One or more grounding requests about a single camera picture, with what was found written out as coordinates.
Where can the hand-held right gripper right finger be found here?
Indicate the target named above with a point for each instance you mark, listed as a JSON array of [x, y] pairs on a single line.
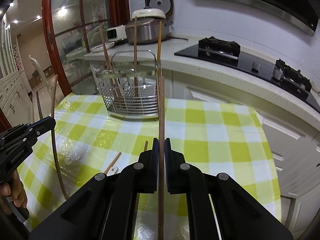
[[197, 187]]

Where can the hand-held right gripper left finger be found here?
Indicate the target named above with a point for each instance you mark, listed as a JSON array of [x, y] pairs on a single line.
[[125, 187]]

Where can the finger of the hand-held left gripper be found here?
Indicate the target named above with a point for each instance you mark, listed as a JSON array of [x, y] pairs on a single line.
[[11, 132], [37, 130]]

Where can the white ceramic spoon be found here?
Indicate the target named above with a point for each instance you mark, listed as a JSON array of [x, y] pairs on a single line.
[[114, 169]]

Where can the flower patterned wooden chopstick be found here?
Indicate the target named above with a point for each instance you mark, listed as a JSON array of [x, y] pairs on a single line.
[[112, 163], [158, 42]]

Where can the plain brown wooden chopstick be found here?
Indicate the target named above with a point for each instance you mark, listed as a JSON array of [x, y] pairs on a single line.
[[56, 155], [135, 55], [161, 110], [145, 146], [107, 60]]

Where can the person's left hand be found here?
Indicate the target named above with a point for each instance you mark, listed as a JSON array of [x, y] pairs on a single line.
[[17, 192]]

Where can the white carved cabinet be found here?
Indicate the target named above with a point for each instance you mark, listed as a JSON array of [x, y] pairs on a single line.
[[12, 85]]

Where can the white carved dining chair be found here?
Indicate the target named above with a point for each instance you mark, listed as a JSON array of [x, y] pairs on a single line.
[[37, 80]]

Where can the cardboard box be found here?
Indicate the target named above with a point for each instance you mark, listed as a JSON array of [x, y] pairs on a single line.
[[41, 77]]

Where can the green checked tablecloth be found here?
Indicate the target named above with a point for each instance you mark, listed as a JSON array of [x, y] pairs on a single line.
[[212, 135]]

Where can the red wooden sliding glass door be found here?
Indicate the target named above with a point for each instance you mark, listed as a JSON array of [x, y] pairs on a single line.
[[47, 30]]

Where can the white kitchen counter with cabinets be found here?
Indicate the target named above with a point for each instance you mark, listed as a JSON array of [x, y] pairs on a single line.
[[225, 85]]

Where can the small white countertop oven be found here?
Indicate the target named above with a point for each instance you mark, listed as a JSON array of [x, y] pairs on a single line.
[[116, 33]]

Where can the black glass gas cooktop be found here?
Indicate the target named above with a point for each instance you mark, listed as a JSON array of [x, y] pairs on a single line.
[[240, 62]]

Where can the silver cooktop knob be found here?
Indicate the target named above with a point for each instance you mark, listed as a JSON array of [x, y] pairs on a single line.
[[256, 66]]

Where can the black burner grate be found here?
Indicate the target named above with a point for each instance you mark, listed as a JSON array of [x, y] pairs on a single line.
[[293, 76], [220, 46]]

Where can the silver rice cooker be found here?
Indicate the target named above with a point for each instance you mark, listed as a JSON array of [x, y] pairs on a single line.
[[147, 32]]

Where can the white domed appliance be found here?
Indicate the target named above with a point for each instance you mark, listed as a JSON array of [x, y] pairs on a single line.
[[147, 13]]

